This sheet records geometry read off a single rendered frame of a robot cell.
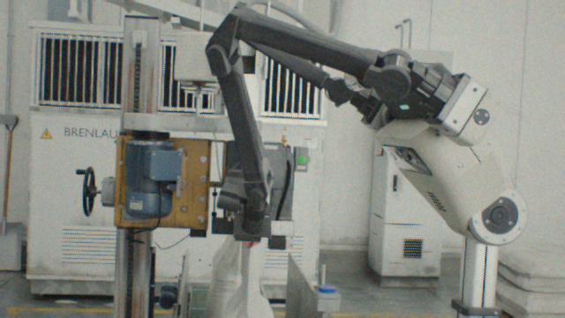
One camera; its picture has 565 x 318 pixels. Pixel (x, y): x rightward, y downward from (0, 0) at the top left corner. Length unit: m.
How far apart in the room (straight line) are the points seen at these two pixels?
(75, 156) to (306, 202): 1.79
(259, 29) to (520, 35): 5.81
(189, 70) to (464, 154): 0.94
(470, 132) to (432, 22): 5.36
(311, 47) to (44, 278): 4.13
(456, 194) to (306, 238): 3.58
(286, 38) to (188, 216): 1.06
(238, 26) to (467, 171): 0.63
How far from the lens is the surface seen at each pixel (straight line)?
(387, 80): 1.38
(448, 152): 1.57
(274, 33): 1.42
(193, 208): 2.31
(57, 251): 5.23
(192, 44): 2.11
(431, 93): 1.41
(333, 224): 6.51
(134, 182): 2.12
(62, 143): 5.13
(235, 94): 1.51
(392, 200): 5.98
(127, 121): 2.12
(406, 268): 6.12
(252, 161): 1.59
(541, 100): 7.17
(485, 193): 1.68
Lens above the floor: 1.39
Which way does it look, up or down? 3 degrees down
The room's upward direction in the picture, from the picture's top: 3 degrees clockwise
